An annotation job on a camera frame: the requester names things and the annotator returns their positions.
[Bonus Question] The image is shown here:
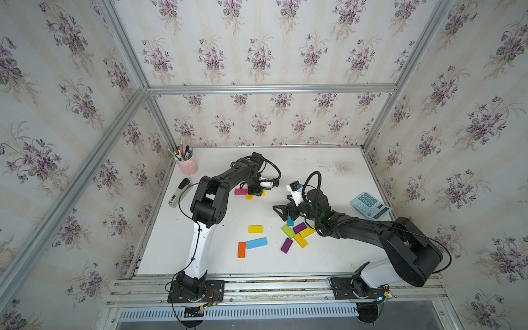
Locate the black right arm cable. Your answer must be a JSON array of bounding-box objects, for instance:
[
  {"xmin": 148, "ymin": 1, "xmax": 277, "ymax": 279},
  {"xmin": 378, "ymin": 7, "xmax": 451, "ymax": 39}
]
[{"xmin": 302, "ymin": 170, "xmax": 323, "ymax": 203}]

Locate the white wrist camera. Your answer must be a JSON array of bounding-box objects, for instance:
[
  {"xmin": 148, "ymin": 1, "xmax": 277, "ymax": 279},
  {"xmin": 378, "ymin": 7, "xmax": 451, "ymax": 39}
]
[
  {"xmin": 258, "ymin": 179, "xmax": 279, "ymax": 190},
  {"xmin": 287, "ymin": 181, "xmax": 304, "ymax": 206}
]

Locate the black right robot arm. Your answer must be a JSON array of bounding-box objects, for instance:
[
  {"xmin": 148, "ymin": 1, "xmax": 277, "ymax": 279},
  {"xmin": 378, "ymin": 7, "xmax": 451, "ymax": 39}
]
[{"xmin": 272, "ymin": 188, "xmax": 452, "ymax": 290}]

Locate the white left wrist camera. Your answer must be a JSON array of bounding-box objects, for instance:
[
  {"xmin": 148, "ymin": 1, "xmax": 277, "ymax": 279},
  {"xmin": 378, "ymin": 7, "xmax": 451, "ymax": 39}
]
[{"xmin": 258, "ymin": 179, "xmax": 279, "ymax": 190}]

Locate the orange wooden block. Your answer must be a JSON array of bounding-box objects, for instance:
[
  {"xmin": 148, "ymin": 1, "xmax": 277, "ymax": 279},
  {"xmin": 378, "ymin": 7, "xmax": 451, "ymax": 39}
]
[{"xmin": 237, "ymin": 242, "xmax": 246, "ymax": 259}]

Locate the light blue wooden block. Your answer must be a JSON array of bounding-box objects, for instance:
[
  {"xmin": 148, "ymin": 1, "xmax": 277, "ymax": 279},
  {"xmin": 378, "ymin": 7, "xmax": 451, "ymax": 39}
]
[{"xmin": 246, "ymin": 237, "xmax": 268, "ymax": 250}]

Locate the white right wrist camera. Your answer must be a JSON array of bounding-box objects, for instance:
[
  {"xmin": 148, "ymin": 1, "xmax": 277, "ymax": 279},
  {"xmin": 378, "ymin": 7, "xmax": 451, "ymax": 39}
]
[{"xmin": 287, "ymin": 181, "xmax": 304, "ymax": 206}]

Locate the pink metal pen bucket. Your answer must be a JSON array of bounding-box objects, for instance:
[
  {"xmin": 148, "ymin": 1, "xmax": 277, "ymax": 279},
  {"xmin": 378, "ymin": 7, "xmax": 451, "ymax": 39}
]
[{"xmin": 177, "ymin": 159, "xmax": 199, "ymax": 177}]

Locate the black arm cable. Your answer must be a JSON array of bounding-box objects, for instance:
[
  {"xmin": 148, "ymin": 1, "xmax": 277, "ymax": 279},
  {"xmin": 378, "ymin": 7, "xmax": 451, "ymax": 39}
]
[
  {"xmin": 259, "ymin": 156, "xmax": 282, "ymax": 188},
  {"xmin": 302, "ymin": 170, "xmax": 323, "ymax": 203}
]

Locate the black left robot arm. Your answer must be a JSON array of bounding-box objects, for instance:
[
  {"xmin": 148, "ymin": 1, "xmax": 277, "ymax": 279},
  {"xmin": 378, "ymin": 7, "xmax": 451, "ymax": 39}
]
[{"xmin": 175, "ymin": 152, "xmax": 265, "ymax": 296}]

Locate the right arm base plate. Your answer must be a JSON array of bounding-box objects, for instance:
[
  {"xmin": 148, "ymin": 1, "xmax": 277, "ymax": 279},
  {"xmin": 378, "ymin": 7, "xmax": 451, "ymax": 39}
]
[{"xmin": 329, "ymin": 277, "xmax": 390, "ymax": 300}]

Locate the lemon yellow block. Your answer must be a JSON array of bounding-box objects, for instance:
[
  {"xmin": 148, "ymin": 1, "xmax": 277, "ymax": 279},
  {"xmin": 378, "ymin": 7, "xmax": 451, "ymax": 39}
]
[{"xmin": 300, "ymin": 228, "xmax": 316, "ymax": 238}]

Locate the light blue calculator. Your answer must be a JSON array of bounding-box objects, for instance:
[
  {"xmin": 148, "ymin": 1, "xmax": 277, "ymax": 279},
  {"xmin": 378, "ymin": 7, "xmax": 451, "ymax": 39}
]
[{"xmin": 350, "ymin": 192, "xmax": 393, "ymax": 221}]

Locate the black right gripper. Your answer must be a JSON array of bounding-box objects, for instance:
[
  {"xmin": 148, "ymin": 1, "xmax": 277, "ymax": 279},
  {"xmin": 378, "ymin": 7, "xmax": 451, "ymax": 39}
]
[{"xmin": 272, "ymin": 192, "xmax": 322, "ymax": 224}]

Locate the aluminium front rail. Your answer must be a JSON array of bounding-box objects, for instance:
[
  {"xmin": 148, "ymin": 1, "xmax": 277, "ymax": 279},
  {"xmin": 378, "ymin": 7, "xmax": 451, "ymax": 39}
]
[{"xmin": 104, "ymin": 275, "xmax": 449, "ymax": 308}]

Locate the yellow block flat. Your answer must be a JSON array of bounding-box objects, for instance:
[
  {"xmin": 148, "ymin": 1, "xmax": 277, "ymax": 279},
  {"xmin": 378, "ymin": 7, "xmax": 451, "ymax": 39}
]
[{"xmin": 248, "ymin": 225, "xmax": 263, "ymax": 235}]

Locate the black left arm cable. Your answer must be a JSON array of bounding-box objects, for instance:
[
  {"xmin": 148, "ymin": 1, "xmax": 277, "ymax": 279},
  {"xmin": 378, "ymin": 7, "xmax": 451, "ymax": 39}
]
[{"xmin": 259, "ymin": 156, "xmax": 282, "ymax": 188}]

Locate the purple wooden block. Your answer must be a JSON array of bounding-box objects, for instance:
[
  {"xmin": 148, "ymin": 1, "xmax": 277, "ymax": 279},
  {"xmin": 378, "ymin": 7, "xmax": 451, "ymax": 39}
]
[{"xmin": 280, "ymin": 238, "xmax": 293, "ymax": 254}]

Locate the yellow block near right arm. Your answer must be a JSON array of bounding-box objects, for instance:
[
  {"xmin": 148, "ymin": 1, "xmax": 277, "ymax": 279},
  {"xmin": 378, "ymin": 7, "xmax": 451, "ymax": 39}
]
[{"xmin": 294, "ymin": 233, "xmax": 308, "ymax": 249}]

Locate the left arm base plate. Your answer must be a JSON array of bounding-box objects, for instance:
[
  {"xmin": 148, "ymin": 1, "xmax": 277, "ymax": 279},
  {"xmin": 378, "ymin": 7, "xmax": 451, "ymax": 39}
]
[{"xmin": 165, "ymin": 280, "xmax": 226, "ymax": 304}]

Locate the small purple block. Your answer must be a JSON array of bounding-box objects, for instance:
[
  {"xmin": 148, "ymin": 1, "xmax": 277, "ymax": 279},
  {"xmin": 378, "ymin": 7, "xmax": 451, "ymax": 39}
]
[{"xmin": 293, "ymin": 223, "xmax": 307, "ymax": 234}]

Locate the green wooden block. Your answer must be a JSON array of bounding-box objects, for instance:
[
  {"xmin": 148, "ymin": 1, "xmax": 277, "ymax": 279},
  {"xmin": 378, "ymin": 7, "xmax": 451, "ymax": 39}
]
[{"xmin": 281, "ymin": 225, "xmax": 296, "ymax": 239}]

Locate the black and white stapler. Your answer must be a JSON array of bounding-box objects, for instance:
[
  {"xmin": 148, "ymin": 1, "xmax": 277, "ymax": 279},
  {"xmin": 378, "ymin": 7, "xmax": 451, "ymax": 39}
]
[{"xmin": 169, "ymin": 177, "xmax": 191, "ymax": 208}]

